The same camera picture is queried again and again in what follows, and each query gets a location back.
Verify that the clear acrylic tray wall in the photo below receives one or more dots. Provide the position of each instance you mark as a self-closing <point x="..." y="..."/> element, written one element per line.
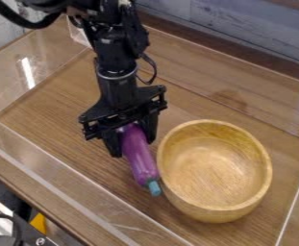
<point x="83" y="189"/>

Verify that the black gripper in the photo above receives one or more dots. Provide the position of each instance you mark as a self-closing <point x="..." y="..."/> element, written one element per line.
<point x="123" y="104"/>

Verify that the brown wooden bowl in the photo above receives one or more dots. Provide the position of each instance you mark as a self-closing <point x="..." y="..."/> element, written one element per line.
<point x="215" y="170"/>

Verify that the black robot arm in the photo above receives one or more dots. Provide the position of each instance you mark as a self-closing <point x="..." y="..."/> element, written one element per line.
<point x="119" y="40"/>

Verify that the clear acrylic corner bracket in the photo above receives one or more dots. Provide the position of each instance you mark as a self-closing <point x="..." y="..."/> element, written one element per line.
<point x="76" y="32"/>

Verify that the purple toy eggplant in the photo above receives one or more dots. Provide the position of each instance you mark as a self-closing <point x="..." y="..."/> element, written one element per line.
<point x="135" y="150"/>

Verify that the yellow black device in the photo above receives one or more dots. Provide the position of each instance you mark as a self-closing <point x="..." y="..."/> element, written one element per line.
<point x="31" y="232"/>

